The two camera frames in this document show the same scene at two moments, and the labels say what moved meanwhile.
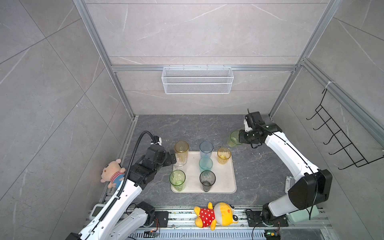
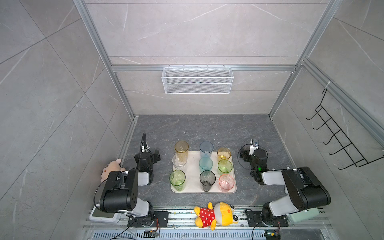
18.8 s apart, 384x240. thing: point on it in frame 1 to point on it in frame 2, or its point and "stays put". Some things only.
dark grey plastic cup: x=207 y=178 stays put
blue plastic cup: x=206 y=149 stays put
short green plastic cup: x=234 y=139 to x=224 y=166
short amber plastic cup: x=223 y=154 stays put
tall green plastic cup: x=177 y=178 stays put
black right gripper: x=242 y=139 to x=247 y=155
